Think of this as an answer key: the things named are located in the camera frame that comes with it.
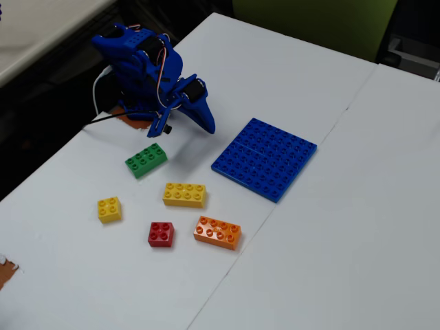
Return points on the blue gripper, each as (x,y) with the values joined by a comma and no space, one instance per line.
(200,107)

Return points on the yellow 2x2 block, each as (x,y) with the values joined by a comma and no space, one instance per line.
(109,209)

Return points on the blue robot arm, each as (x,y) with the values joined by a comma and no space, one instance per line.
(137,68)

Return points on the green 2x4 block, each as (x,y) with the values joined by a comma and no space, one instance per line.
(146,159)

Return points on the yellow 2x4 block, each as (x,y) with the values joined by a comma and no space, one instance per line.
(184,196)

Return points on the orange 2x4 block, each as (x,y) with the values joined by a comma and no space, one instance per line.
(216,232)

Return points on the red 2x2 block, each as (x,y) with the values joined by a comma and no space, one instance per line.
(161,233)

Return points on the blue 8x8 plate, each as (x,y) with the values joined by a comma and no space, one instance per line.
(264,161)

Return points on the white side table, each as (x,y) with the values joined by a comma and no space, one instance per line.
(34,34)

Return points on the grey box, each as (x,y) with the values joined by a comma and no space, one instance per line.
(416,58)

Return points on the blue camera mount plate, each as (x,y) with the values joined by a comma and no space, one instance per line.
(156,125)

